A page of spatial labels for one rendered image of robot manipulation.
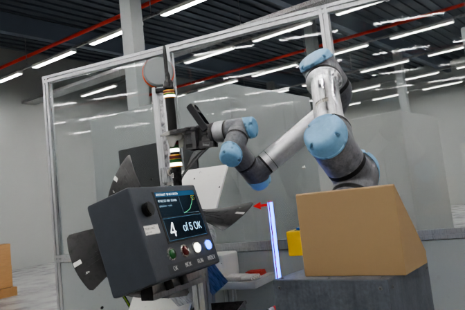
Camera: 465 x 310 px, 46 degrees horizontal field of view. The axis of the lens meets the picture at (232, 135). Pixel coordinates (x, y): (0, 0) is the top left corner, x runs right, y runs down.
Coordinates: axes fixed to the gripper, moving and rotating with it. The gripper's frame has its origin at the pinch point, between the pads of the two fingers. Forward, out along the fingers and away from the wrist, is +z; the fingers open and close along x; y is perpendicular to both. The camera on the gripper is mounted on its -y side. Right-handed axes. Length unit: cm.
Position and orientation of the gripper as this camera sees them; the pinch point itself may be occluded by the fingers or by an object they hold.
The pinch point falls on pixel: (167, 133)
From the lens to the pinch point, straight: 200.6
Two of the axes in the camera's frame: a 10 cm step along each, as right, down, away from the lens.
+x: 4.3, 0.6, 9.0
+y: 0.9, 9.9, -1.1
